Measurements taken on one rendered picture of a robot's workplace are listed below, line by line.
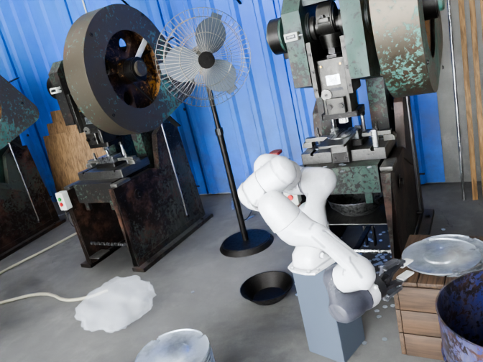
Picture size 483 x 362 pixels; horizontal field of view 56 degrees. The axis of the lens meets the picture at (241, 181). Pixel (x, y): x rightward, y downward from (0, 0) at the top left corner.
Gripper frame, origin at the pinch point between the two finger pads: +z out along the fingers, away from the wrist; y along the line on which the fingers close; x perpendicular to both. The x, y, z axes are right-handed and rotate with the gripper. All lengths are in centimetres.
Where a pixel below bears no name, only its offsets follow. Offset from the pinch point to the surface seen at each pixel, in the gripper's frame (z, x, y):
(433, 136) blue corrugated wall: 180, 86, 12
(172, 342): -66, 63, -21
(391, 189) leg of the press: 47, 35, 13
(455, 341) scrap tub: -26.0, -31.0, -3.6
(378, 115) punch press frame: 82, 64, 44
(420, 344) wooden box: 10.8, 3.0, -37.9
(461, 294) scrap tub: 0.0, -20.3, -4.2
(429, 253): 23.3, 3.9, -3.8
